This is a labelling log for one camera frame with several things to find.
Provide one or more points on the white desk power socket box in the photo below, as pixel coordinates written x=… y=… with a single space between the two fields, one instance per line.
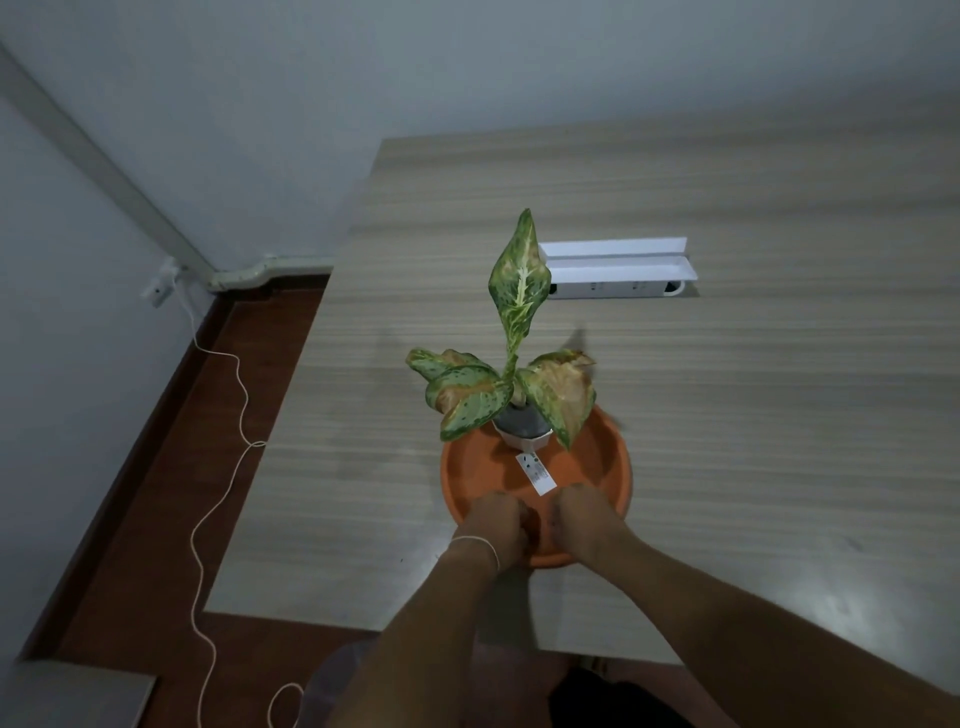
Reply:
x=622 y=270

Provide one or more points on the person's right fingers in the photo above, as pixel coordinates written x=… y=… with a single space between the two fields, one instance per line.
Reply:
x=559 y=519

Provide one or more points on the person's left fingers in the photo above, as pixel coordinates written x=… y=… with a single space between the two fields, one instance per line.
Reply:
x=528 y=525

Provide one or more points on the person's leg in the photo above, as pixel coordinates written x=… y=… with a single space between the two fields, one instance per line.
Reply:
x=510 y=682

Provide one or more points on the white plant label tag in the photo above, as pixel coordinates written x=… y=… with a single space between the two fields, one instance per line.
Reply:
x=537 y=472

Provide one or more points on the person's left forearm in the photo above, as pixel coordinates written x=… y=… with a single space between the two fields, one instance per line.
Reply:
x=431 y=637

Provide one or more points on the black shorts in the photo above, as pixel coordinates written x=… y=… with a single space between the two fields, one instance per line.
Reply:
x=615 y=701

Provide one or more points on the person's left hand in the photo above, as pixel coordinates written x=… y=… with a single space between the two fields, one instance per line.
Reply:
x=495 y=525

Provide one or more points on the person's right forearm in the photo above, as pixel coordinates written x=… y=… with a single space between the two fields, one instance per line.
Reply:
x=720 y=630

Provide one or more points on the white wall plug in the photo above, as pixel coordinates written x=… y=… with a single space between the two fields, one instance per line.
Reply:
x=160 y=286

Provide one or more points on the variegated green leafy plant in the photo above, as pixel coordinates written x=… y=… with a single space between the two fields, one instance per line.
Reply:
x=517 y=285

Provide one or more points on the orange plastic plant saucer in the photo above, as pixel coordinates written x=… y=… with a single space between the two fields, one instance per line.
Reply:
x=480 y=469

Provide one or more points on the grey cabinet top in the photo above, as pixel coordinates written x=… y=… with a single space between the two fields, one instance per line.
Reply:
x=71 y=697

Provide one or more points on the person's right hand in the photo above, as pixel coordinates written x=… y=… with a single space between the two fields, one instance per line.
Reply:
x=589 y=521

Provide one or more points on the small white plant pot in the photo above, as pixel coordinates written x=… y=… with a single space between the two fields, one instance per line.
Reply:
x=521 y=427

